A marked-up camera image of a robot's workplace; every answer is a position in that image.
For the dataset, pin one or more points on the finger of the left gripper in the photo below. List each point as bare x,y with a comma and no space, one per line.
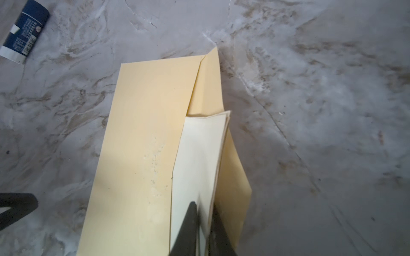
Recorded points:
19,204

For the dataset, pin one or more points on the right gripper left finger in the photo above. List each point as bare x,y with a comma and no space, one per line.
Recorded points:
185,244

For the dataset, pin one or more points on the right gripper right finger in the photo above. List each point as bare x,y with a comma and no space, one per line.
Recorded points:
219,243

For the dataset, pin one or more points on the yellow paper envelope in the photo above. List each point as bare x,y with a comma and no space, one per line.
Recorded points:
129,212

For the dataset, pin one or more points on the cream letter paper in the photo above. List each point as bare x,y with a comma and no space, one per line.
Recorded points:
195,175

